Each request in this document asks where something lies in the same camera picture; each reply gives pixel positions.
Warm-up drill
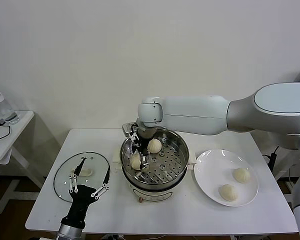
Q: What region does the black cable with adapter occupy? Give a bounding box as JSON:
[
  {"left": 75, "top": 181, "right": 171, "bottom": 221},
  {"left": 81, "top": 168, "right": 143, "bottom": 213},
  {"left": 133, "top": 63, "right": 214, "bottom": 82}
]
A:
[{"left": 0, "top": 119, "right": 11, "bottom": 143}]

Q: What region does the white electric pot base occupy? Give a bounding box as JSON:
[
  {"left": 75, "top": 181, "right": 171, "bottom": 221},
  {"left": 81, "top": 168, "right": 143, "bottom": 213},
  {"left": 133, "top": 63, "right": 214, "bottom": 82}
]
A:
[{"left": 111, "top": 149, "right": 197, "bottom": 203}]

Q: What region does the stainless steel steamer basket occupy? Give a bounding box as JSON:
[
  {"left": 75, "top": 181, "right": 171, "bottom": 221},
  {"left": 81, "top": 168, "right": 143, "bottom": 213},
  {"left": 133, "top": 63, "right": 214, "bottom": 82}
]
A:
[{"left": 119, "top": 126, "right": 190, "bottom": 191}]

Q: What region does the white round plate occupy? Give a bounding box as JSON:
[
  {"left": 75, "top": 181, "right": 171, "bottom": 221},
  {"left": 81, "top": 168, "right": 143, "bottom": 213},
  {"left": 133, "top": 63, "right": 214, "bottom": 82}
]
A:
[{"left": 193, "top": 149, "right": 260, "bottom": 208}]

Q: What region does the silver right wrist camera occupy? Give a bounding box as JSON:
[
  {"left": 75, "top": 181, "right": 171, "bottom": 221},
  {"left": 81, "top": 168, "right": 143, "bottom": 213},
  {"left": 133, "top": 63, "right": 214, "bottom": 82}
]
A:
[{"left": 122, "top": 121, "right": 139, "bottom": 138}]

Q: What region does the white side table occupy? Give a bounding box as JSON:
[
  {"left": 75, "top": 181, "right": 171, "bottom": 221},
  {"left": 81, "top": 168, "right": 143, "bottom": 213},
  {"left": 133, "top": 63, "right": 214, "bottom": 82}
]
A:
[{"left": 0, "top": 110, "right": 47, "bottom": 215}]

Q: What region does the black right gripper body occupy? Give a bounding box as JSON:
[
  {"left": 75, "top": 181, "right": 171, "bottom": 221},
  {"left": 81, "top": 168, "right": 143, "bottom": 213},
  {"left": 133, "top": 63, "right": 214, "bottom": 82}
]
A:
[{"left": 132, "top": 136, "right": 150, "bottom": 156}]

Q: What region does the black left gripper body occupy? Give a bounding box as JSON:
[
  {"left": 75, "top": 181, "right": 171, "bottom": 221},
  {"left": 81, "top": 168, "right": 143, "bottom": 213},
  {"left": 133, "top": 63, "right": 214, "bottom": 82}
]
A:
[{"left": 60, "top": 184, "right": 96, "bottom": 228}]

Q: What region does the clear bottle with white cap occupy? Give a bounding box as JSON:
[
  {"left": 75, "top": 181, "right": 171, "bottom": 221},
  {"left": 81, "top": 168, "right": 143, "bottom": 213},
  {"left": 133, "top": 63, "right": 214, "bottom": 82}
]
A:
[{"left": 0, "top": 91, "right": 21, "bottom": 125}]

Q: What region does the small grey device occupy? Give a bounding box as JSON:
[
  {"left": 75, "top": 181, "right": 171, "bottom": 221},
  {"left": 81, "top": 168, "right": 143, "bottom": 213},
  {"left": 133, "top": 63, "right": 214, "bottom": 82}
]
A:
[{"left": 4, "top": 112, "right": 18, "bottom": 123}]

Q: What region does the black power cable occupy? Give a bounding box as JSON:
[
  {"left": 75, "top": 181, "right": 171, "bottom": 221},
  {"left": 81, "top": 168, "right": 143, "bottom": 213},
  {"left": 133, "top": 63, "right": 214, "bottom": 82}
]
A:
[{"left": 261, "top": 146, "right": 279, "bottom": 176}]

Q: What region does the white steamed baozi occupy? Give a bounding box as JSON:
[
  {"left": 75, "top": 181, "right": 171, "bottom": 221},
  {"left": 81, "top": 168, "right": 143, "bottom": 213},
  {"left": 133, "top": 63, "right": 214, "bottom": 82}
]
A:
[
  {"left": 129, "top": 153, "right": 143, "bottom": 171},
  {"left": 233, "top": 167, "right": 252, "bottom": 184},
  {"left": 219, "top": 184, "right": 239, "bottom": 202},
  {"left": 147, "top": 138, "right": 163, "bottom": 154}
]

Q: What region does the glass lid with cream handle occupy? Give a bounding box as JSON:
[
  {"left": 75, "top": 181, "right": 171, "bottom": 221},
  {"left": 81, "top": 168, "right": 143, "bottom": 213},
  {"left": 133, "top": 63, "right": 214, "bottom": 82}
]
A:
[{"left": 53, "top": 151, "right": 111, "bottom": 203}]

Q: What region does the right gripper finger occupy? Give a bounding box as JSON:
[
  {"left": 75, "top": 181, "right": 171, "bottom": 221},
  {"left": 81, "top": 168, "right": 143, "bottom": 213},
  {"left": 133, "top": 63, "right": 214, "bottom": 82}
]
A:
[
  {"left": 129, "top": 142, "right": 138, "bottom": 160},
  {"left": 139, "top": 152, "right": 151, "bottom": 171}
]

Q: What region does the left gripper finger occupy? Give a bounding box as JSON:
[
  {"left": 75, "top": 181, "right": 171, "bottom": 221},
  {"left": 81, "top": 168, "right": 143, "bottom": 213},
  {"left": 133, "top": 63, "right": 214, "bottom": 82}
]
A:
[
  {"left": 90, "top": 165, "right": 112, "bottom": 201},
  {"left": 68, "top": 157, "right": 88, "bottom": 193}
]

